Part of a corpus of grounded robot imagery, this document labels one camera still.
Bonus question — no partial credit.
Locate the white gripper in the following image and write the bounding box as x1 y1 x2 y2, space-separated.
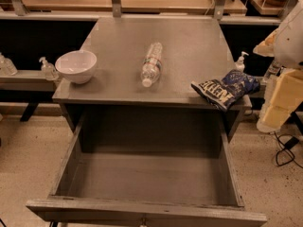
253 29 303 133

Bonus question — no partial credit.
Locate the clear plastic water bottle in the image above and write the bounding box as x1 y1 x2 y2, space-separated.
141 43 163 87

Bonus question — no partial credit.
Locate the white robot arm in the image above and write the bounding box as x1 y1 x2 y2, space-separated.
253 0 303 133

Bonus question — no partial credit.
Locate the small clear bottle right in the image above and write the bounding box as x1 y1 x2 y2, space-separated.
264 60 282 79

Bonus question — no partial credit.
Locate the sanitizer pump bottle right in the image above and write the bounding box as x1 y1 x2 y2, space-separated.
235 51 248 72

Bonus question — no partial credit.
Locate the grey cabinet with top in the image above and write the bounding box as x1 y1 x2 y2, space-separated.
54 16 250 144

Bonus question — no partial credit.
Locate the open grey top drawer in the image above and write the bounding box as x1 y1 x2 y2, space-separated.
27 108 267 227

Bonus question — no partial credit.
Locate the clear sanitizer pump bottle left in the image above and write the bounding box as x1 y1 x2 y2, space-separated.
39 57 59 80

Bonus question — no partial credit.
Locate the clear bottle far left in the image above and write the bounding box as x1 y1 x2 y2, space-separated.
0 52 17 76

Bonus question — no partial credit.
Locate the blue chip bag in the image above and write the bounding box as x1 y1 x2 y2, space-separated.
191 69 260 112

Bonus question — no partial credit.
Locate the white ceramic bowl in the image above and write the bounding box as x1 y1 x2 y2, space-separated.
55 50 98 84

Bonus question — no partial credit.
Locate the grey left shelf bench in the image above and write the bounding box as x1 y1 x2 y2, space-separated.
0 70 60 122

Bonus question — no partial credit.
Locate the black cable on floor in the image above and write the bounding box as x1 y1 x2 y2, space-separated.
273 131 303 169

